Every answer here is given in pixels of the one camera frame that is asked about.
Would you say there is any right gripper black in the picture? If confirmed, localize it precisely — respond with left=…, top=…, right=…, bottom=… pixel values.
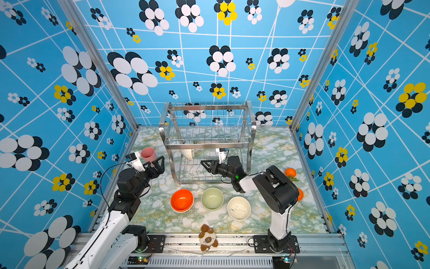
left=202, top=160, right=236, bottom=182

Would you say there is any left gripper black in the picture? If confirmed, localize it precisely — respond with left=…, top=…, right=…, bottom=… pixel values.
left=134, top=156, right=165, bottom=199

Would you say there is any cream bowl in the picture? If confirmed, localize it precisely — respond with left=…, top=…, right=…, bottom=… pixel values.
left=181, top=149, right=194, bottom=160
left=227, top=196, right=252, bottom=221

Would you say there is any light green bowl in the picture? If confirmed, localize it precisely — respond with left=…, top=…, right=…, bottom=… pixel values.
left=201, top=187, right=224, bottom=211

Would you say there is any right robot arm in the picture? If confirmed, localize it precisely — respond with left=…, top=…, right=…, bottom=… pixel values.
left=200, top=156, right=300, bottom=254

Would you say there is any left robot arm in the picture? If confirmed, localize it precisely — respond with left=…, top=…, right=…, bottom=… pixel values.
left=64, top=152, right=165, bottom=269

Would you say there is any steel two-tier dish rack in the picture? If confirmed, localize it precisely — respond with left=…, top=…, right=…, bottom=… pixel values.
left=159, top=101, right=256, bottom=187

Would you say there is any pink cup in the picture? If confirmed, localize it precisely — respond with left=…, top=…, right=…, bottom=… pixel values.
left=141, top=148, right=157, bottom=163

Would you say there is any orange bowl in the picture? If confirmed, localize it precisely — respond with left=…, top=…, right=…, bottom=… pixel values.
left=170, top=189, right=194, bottom=213

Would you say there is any brown white plush toy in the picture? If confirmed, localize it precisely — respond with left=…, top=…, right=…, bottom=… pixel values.
left=198, top=224, right=218, bottom=252

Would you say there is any mandarin orange far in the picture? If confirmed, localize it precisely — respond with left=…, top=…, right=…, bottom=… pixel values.
left=284, top=168, right=297, bottom=178

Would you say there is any mandarin orange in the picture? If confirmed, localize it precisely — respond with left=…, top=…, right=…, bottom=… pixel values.
left=284, top=168, right=297, bottom=178
left=297, top=188, right=304, bottom=202

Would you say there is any mandarin orange near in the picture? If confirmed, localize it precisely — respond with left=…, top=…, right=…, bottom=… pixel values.
left=297, top=188, right=304, bottom=202

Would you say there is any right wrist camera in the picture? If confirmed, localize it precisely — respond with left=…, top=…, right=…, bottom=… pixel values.
left=216, top=148, right=228, bottom=163

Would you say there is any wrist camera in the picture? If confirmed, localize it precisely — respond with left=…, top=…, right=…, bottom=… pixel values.
left=216, top=148, right=228, bottom=163
left=125, top=151, right=145, bottom=171

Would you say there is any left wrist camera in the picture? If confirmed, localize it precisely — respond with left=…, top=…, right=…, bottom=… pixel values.
left=125, top=151, right=145, bottom=171

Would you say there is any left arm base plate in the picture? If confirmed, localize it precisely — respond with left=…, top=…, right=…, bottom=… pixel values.
left=134, top=235, right=166, bottom=254

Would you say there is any aluminium front rail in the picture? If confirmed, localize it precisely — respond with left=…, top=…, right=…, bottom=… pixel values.
left=63, top=233, right=355, bottom=269

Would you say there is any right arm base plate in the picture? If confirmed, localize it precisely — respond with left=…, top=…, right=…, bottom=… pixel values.
left=252, top=235, right=300, bottom=254

